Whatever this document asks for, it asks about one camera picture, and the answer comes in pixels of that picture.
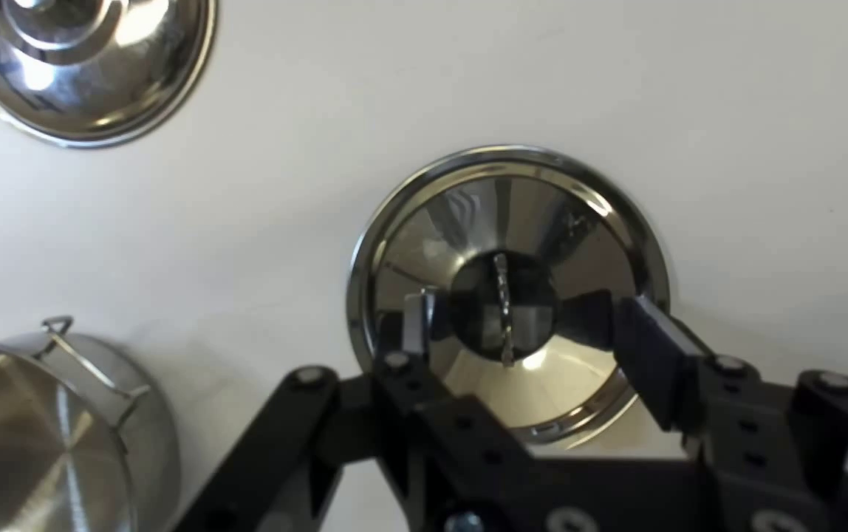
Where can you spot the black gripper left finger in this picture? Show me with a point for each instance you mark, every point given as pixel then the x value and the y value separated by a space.
pixel 420 325

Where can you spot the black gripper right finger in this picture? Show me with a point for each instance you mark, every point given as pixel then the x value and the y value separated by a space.
pixel 661 359

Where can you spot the small silver pot lid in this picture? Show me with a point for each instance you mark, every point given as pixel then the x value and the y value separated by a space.
pixel 543 225

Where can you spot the short silver pot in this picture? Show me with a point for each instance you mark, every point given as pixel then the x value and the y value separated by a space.
pixel 41 444

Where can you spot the large silver pot lid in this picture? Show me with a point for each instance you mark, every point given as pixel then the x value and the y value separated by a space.
pixel 88 68

